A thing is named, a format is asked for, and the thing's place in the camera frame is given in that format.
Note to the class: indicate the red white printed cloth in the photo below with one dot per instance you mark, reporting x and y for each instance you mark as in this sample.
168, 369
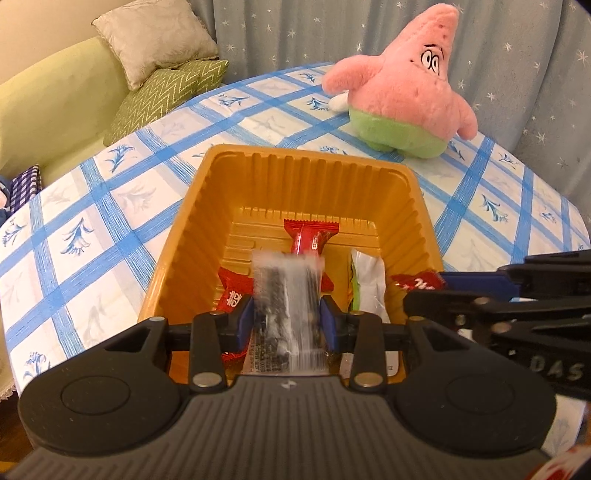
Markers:
561, 466

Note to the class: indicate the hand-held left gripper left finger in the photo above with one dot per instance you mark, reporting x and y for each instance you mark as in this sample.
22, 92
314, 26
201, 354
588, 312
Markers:
247, 318

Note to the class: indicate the large red snack packet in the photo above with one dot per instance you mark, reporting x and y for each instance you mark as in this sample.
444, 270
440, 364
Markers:
309, 237

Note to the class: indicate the blue checked tablecloth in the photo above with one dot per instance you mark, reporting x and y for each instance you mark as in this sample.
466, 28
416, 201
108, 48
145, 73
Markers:
115, 221

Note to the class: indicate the green sofa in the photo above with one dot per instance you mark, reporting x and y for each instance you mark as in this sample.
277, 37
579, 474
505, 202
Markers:
55, 101

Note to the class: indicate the blue checked cloth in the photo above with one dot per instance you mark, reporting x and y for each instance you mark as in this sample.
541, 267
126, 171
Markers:
25, 187

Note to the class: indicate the green white snack packet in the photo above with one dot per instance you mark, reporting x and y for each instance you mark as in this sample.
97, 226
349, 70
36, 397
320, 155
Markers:
369, 281

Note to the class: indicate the small red candy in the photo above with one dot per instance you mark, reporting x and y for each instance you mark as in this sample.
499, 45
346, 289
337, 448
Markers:
415, 280

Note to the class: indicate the green zigzag pillow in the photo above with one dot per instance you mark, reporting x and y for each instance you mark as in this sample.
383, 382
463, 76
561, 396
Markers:
161, 97

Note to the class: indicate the square red snack packet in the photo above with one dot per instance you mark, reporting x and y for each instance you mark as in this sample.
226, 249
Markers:
233, 290

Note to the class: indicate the beige pillow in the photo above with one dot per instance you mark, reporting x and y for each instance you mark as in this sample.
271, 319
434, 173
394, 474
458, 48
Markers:
152, 41

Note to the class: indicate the grey-blue star curtain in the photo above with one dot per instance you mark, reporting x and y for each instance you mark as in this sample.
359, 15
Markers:
286, 32

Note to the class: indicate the clear black snack packet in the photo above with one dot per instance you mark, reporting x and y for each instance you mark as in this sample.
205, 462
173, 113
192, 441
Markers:
286, 314

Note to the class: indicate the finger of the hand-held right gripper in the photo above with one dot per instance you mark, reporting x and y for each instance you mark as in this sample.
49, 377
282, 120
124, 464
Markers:
434, 304
475, 284

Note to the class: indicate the golden plastic tray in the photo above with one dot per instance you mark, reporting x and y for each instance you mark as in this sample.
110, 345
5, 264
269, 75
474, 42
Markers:
300, 180

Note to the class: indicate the pink starfish plush toy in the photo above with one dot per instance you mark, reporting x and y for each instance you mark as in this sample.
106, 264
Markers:
401, 97

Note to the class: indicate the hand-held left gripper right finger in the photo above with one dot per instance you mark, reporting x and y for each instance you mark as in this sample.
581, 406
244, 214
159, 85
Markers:
328, 321

